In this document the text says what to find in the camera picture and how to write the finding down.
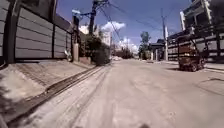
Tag dark slatted fence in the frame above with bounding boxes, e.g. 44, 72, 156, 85
167, 28, 224, 63

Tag small dark-roofed building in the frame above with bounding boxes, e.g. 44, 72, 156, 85
148, 39, 166, 61

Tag grey concrete pavement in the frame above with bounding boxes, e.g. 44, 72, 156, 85
0, 59, 101, 111

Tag distant white building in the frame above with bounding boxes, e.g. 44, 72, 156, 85
99, 29, 113, 46

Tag dark three-wheeled vehicle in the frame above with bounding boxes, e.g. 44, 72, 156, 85
177, 36, 206, 73

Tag grey concrete road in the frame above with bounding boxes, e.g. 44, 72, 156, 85
19, 59, 224, 128

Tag distant green trees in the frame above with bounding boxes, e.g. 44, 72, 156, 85
138, 31, 152, 60

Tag pale slatted boundary wall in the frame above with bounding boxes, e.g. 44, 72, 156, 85
0, 0, 80, 64

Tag overhead wires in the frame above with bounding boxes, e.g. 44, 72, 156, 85
71, 0, 188, 38

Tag green roadside bush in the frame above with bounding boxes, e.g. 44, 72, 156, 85
79, 33, 111, 66

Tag dark roadside gutter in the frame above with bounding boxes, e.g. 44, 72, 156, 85
0, 64, 113, 126

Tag pale utility pole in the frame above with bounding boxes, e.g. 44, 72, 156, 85
161, 8, 169, 62

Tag grey concrete building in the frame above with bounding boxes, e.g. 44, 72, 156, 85
179, 0, 224, 34

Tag dark utility pole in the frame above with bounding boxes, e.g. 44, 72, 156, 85
88, 0, 101, 36

